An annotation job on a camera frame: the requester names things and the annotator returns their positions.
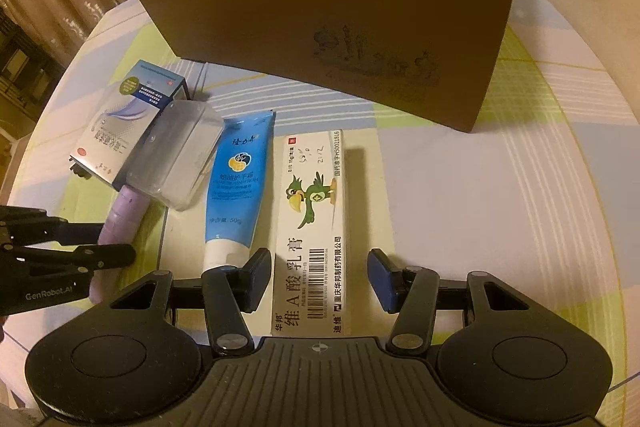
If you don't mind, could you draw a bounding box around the white parrot print medicine box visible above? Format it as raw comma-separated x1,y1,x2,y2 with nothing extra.
270,129,347,338

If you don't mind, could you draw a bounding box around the black cable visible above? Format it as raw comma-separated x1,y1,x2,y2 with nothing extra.
67,156,91,180

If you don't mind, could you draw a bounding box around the clear plastic box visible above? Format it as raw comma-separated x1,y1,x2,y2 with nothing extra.
125,101,225,211

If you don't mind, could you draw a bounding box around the blue white medicine box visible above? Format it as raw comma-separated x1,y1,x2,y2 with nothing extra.
69,59,190,190

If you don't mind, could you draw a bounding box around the blue hand cream tube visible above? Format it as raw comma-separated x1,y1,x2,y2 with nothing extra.
202,111,277,273

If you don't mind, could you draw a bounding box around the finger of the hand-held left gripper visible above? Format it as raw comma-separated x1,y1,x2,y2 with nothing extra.
0,205,108,249
10,244,137,278

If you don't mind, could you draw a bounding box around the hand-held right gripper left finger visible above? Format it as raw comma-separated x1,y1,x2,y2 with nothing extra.
107,248,273,354

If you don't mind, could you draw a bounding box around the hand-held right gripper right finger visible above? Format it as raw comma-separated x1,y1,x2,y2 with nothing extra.
366,248,531,353

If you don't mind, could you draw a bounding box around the dark wooden shelf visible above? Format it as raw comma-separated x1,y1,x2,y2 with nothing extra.
0,7,57,142

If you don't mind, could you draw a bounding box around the purple tube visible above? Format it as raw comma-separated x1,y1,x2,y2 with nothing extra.
91,186,148,303

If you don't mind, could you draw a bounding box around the brown cardboard box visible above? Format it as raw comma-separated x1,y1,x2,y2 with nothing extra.
131,0,516,134

